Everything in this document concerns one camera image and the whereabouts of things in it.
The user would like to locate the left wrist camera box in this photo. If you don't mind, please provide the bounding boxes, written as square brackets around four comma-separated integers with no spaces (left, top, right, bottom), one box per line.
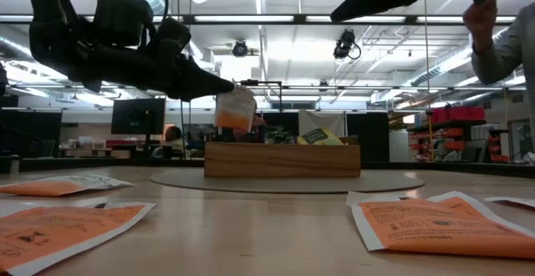
[92,0,155,48]

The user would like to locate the dark blue tea packet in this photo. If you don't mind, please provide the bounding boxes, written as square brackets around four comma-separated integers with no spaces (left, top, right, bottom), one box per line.
[267,125,294,145]

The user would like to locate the wooden compartment box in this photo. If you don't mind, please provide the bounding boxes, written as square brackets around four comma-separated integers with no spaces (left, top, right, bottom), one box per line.
[204,135,362,179]

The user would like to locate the black mounted camera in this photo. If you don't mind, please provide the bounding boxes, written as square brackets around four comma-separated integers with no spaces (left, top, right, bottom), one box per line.
[333,28,363,61]

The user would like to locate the overhead light bar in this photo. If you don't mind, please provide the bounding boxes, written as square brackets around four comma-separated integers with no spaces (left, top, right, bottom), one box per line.
[0,13,535,28]

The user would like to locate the red storage crate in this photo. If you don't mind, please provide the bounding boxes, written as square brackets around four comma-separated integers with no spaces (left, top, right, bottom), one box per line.
[430,107,451,123]
[448,105,487,121]

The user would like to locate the white paper sheet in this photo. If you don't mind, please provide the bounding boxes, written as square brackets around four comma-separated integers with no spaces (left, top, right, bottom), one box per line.
[298,109,344,137]

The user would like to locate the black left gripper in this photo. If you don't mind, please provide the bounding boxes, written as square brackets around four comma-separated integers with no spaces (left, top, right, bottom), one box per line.
[28,16,236,103]

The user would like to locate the black computer monitor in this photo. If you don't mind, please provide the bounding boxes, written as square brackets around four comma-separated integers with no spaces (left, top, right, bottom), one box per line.
[110,97,166,151]

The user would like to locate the round black overhead camera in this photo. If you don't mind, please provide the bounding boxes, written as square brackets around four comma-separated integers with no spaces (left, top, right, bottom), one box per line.
[232,40,251,59]

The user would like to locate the shelf rack with bins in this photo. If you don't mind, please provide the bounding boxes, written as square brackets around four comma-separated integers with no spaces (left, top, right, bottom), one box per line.
[407,119,511,164]

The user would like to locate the person's hand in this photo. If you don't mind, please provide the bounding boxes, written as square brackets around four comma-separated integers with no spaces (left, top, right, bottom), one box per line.
[461,0,499,54]

